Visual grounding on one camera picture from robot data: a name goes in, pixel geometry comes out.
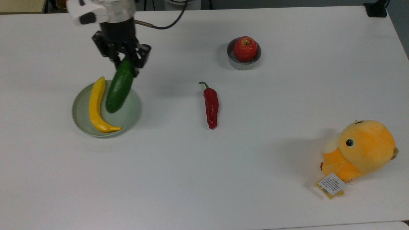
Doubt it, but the black cable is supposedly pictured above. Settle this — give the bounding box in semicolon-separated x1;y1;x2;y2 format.
134;0;189;30

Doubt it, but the yellow banana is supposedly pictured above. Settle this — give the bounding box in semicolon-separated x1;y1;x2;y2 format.
89;76;122;133

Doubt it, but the red chili pepper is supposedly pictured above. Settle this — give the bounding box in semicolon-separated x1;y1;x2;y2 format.
199;81;219;130

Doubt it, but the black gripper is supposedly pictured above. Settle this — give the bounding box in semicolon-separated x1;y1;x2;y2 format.
92;18;151;78

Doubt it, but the orange plush chick toy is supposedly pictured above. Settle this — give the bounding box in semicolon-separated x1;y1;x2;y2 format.
320;120;399;183

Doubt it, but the grey round pedestal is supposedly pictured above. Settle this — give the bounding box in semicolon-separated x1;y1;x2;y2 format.
164;0;201;10

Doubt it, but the beige board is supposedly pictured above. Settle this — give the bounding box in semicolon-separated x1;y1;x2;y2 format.
0;0;47;14

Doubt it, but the pale green plate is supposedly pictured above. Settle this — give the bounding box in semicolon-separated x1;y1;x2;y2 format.
72;80;141;138

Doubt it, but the small grey bowl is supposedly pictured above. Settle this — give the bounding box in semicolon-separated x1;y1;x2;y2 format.
227;37;262;71

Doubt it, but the white yellow hang tag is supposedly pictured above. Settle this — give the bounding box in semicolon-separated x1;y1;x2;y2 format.
315;173;347;199

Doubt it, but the black clamp mount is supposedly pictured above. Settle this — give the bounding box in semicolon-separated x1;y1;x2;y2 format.
364;0;388;18

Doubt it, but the green cucumber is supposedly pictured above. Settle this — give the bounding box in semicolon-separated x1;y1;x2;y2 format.
105;58;134;114

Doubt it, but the red apple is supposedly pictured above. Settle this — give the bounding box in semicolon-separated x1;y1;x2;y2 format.
234;36;258;62

